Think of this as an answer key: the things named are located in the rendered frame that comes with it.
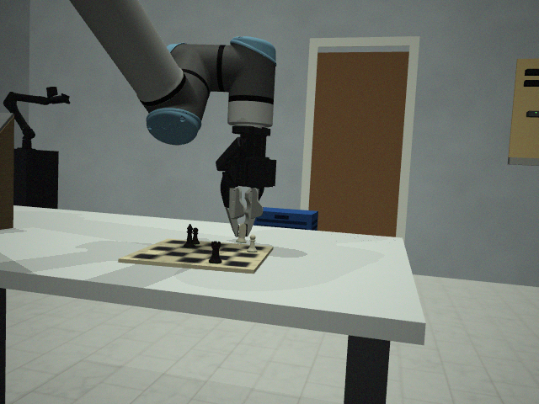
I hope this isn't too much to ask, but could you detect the white pawn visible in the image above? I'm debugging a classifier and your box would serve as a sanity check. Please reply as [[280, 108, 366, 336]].
[[247, 235, 257, 253]]

